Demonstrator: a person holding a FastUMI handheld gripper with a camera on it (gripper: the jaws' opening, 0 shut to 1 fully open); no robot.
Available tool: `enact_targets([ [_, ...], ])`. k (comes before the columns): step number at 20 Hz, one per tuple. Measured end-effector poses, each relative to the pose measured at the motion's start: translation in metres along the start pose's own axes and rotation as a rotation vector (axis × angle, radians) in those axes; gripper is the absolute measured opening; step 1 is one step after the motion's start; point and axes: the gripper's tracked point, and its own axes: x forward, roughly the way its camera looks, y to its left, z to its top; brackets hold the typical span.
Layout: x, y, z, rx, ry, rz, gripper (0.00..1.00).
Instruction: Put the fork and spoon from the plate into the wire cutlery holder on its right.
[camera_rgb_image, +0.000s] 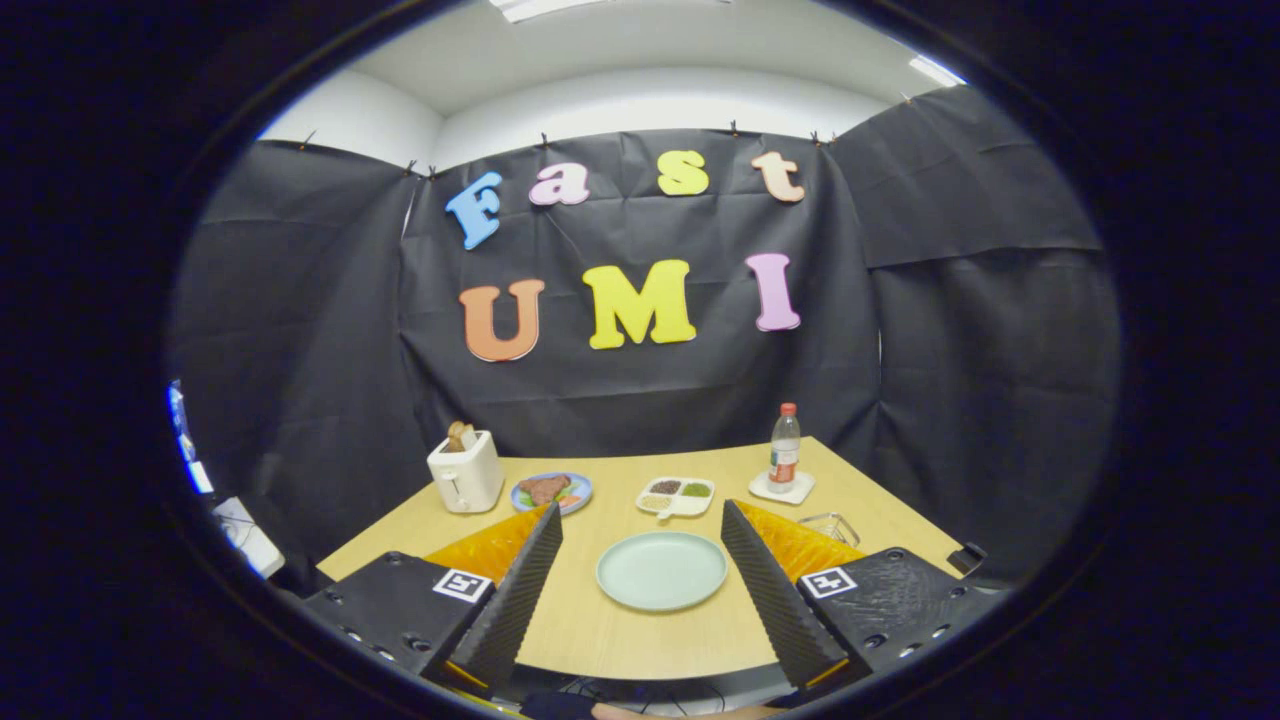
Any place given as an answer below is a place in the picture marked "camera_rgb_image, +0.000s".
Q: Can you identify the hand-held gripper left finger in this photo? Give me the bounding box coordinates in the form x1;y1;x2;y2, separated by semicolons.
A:
303;500;564;698

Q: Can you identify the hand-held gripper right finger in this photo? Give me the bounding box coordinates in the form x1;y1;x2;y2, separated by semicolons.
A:
720;498;1006;701

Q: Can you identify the white square coaster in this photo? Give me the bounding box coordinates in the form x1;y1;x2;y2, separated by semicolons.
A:
748;471;816;506

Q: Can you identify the pale green plate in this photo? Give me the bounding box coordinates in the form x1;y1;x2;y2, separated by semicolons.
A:
596;531;730;613

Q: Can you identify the blue plate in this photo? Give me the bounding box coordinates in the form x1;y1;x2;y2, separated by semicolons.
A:
510;472;593;517

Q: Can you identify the white toaster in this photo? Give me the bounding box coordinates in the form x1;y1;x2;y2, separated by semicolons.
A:
427;430;506;515

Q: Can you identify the white divided tray with beans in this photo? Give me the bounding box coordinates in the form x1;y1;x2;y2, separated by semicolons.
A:
636;476;716;522

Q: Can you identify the clear plastic water bottle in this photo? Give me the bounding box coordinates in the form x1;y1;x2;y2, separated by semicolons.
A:
767;403;802;494

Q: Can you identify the black backdrop cloth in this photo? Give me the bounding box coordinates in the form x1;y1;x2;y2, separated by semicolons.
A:
170;85;1121;591

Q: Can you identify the small ceiling light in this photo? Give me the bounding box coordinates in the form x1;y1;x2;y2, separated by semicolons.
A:
908;55;966;88

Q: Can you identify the long ceiling light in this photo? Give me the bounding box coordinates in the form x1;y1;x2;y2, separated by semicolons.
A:
490;0;611;23

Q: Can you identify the metal wire rack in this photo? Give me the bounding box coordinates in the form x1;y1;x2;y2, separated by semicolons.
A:
797;512;862;549

